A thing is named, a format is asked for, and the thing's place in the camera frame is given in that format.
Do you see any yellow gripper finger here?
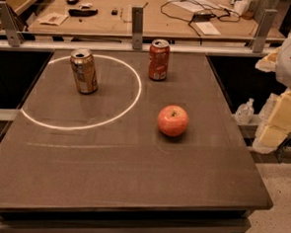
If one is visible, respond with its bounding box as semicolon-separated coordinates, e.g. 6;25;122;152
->
253;88;291;154
255;46;280;73

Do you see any gold orange soda can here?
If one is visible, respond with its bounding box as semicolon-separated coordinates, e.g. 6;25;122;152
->
70;49;98;94

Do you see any red soda can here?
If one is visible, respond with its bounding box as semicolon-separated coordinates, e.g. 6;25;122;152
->
148;39;171;81

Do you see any red apple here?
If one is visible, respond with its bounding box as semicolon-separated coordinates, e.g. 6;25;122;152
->
157;105;189;137

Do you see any clear sanitizer bottle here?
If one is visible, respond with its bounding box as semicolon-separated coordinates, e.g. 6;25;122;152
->
235;98;255;124

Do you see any white paper card right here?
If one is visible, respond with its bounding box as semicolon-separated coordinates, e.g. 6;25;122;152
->
195;22;220;36

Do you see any wooden background desk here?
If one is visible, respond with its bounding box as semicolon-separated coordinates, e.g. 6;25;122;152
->
30;0;257;42

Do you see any black power adapter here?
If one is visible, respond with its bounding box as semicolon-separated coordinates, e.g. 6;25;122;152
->
192;12;215;22

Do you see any small black object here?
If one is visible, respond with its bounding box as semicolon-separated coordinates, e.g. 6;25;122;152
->
111;9;118;15

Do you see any black handheld device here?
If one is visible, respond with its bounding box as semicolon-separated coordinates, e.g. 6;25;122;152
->
68;9;99;18

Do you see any white paper note left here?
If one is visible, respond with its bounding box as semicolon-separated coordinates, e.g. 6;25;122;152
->
37;13;68;26

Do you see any right metal rail bracket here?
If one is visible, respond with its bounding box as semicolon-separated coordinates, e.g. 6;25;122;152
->
251;9;277;53

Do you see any metal rail bracket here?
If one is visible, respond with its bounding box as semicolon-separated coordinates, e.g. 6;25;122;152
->
251;9;277;53
131;6;144;50
0;1;24;47

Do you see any black cable on desk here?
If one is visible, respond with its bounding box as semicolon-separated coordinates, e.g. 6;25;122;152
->
158;0;243;40

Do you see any middle metal rail bracket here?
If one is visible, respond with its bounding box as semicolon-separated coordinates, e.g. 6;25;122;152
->
131;6;144;50

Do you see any left metal rail bracket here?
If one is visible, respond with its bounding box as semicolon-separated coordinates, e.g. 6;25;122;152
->
0;1;24;47

